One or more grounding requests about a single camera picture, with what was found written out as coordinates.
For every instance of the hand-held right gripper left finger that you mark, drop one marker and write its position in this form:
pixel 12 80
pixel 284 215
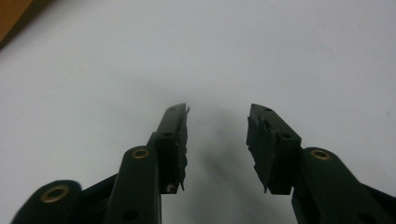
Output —
pixel 169 146

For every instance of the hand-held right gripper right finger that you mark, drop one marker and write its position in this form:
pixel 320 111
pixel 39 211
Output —
pixel 271 149

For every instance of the white table mat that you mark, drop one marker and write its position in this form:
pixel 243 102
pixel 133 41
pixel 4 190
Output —
pixel 218 56

